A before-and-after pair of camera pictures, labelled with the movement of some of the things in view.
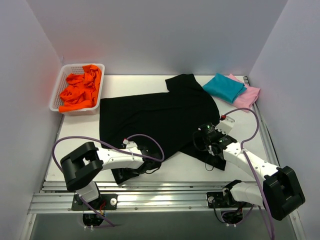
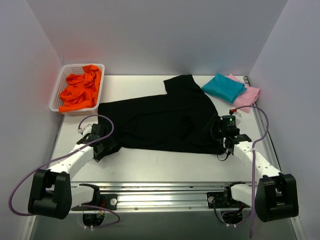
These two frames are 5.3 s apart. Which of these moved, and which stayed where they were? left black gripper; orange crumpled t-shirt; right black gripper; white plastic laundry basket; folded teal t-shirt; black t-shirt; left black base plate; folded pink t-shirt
Moved: left black gripper; black t-shirt; right black gripper
Stayed: left black base plate; orange crumpled t-shirt; white plastic laundry basket; folded teal t-shirt; folded pink t-shirt
